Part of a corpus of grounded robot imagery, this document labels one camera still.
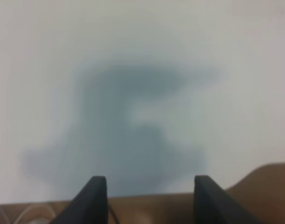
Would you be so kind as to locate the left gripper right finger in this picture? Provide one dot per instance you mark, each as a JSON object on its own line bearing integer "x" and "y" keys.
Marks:
{"x": 212, "y": 205}

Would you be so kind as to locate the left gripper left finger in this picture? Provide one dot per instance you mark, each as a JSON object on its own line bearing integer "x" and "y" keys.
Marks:
{"x": 90, "y": 206}

